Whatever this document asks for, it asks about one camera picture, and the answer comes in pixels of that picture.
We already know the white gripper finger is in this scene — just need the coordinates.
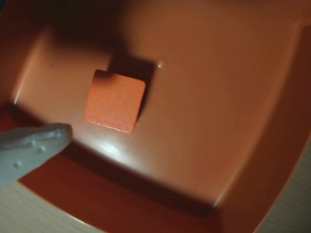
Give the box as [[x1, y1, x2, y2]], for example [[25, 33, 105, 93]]
[[0, 123, 73, 192]]

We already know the orange plastic box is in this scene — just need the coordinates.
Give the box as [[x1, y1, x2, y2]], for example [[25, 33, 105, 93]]
[[0, 0, 311, 233]]

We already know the orange cube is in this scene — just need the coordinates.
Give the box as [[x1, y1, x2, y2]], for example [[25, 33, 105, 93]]
[[84, 69, 147, 134]]

